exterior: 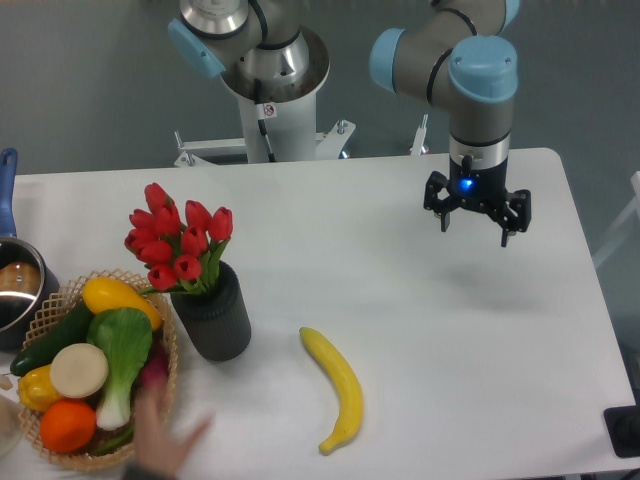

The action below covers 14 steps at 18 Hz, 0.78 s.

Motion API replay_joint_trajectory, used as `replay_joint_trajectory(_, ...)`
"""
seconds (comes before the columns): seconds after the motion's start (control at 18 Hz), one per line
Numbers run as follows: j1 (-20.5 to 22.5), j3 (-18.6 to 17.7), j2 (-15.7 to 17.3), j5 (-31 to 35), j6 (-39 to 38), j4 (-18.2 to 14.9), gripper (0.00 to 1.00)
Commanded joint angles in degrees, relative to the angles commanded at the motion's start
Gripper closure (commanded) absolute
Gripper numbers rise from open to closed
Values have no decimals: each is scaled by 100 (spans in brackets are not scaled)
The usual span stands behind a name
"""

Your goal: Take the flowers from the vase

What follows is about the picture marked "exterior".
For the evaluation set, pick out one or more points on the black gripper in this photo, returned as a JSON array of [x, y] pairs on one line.
[[482, 191]]

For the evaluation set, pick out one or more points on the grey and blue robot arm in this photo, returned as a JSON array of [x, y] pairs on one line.
[[457, 61]]

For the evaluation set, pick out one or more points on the dark grey ribbed vase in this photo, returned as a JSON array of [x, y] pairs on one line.
[[218, 325]]

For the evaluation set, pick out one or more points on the person's hand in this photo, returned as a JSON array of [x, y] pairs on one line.
[[158, 454]]

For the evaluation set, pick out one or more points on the yellow banana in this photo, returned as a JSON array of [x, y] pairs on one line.
[[346, 385]]

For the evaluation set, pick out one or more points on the black device at table edge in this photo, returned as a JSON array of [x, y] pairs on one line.
[[623, 429]]

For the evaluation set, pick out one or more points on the red tulip bouquet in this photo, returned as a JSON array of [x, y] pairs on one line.
[[181, 250]]

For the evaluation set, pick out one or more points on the purple radish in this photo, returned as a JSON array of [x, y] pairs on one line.
[[156, 370]]

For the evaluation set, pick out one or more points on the green bok choy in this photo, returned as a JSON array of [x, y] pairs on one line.
[[124, 335]]

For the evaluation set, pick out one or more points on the yellow squash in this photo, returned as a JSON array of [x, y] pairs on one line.
[[104, 293]]

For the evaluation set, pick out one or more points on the woven wicker basket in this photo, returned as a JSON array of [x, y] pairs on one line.
[[106, 449]]

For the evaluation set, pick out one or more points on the green cucumber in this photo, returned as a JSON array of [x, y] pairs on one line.
[[71, 329]]

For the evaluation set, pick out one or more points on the beige round bun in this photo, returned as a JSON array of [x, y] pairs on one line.
[[79, 370]]

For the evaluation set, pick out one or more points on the orange fruit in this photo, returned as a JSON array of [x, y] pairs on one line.
[[67, 426]]

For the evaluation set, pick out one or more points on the yellow bell pepper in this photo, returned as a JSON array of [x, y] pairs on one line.
[[36, 390]]

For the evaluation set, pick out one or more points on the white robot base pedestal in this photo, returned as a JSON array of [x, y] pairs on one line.
[[276, 93]]

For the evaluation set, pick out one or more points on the blue-handled saucepan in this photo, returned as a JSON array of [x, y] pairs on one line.
[[26, 280]]

